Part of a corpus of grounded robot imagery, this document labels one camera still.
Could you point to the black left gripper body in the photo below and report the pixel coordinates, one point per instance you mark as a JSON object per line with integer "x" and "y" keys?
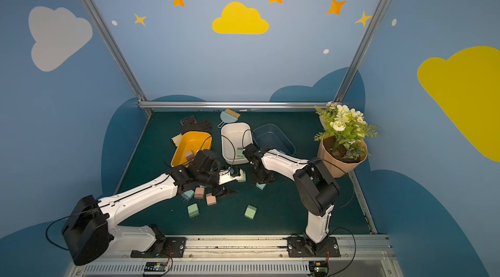
{"x": 218, "y": 185}

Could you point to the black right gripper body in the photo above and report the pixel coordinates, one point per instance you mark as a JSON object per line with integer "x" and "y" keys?
{"x": 260, "y": 175}

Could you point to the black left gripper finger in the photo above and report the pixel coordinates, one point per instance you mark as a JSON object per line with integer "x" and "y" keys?
{"x": 226, "y": 176}
{"x": 221, "y": 191}

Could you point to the green plug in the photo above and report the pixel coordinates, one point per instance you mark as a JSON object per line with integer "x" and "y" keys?
{"x": 242, "y": 177}
{"x": 250, "y": 212}
{"x": 239, "y": 153}
{"x": 193, "y": 210}

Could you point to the pink plug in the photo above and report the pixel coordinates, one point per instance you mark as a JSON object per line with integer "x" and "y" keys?
{"x": 189, "y": 155}
{"x": 211, "y": 200}
{"x": 199, "y": 193}

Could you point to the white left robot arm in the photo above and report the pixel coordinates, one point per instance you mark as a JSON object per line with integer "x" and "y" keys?
{"x": 87, "y": 232}

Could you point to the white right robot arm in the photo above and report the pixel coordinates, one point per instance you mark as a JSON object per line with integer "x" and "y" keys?
{"x": 317, "y": 188}

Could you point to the yellow storage box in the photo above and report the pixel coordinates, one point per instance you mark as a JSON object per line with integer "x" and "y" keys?
{"x": 191, "y": 141}

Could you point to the white storage box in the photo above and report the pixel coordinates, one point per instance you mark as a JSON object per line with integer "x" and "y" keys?
{"x": 233, "y": 136}

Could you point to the transparent blue storage box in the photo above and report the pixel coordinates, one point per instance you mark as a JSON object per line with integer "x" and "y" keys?
{"x": 271, "y": 136}

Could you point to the pink plug front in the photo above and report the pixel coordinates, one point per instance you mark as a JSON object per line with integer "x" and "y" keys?
{"x": 211, "y": 200}

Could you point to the blue plug left cluster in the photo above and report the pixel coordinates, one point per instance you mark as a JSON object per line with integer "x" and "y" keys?
{"x": 188, "y": 195}

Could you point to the black rubber glove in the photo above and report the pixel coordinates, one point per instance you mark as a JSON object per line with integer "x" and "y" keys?
{"x": 190, "y": 124}

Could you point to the light blue dustpan brush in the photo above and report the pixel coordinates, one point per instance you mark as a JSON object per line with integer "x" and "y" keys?
{"x": 228, "y": 116}

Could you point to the pink ribbed flower pot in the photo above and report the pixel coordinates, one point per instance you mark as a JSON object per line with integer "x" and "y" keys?
{"x": 337, "y": 168}

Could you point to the artificial green white plant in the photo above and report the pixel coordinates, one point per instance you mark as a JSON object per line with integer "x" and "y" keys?
{"x": 349, "y": 128}

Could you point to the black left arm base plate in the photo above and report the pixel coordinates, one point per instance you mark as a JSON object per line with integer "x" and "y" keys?
{"x": 173, "y": 247}

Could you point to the aluminium frame rail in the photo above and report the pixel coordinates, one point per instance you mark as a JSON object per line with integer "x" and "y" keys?
{"x": 231, "y": 105}

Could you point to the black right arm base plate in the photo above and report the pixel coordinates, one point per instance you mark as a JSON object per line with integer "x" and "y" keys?
{"x": 302, "y": 246}

